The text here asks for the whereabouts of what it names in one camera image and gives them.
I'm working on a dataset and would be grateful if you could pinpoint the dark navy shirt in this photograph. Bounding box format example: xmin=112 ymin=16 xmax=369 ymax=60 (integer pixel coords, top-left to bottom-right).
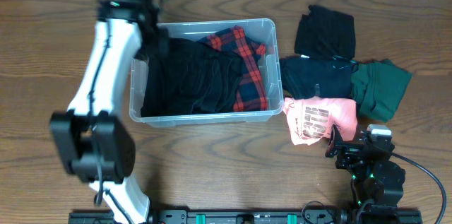
xmin=280 ymin=57 xmax=354 ymax=100

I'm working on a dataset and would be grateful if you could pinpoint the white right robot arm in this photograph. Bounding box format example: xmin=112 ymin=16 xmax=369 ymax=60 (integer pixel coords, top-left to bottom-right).
xmin=325 ymin=124 xmax=405 ymax=208

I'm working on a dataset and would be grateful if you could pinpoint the black garment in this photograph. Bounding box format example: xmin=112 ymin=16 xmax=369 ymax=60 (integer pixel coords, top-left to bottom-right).
xmin=141 ymin=38 xmax=244 ymax=117

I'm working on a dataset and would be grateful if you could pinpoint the dark green garment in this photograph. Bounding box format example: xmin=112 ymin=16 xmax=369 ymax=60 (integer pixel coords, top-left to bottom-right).
xmin=351 ymin=59 xmax=412 ymax=122

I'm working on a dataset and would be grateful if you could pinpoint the pink printed t-shirt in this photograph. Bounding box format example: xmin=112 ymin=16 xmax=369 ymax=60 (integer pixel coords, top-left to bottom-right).
xmin=283 ymin=97 xmax=357 ymax=146

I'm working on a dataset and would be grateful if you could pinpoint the clear plastic storage container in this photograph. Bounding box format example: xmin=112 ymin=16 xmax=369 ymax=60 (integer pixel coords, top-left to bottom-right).
xmin=129 ymin=18 xmax=284 ymax=128

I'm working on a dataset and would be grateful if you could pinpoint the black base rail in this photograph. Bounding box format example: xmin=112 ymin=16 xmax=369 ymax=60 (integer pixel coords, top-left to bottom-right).
xmin=68 ymin=208 xmax=424 ymax=224

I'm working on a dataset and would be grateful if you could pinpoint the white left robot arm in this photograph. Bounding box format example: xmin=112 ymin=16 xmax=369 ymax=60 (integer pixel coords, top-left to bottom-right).
xmin=49 ymin=0 xmax=168 ymax=223

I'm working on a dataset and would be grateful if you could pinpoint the red plaid flannel garment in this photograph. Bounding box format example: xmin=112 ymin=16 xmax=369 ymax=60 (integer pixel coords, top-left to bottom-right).
xmin=198 ymin=25 xmax=269 ymax=112

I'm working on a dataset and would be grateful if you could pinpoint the black shirt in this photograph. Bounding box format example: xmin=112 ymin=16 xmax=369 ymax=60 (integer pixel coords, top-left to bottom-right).
xmin=294 ymin=5 xmax=356 ymax=61

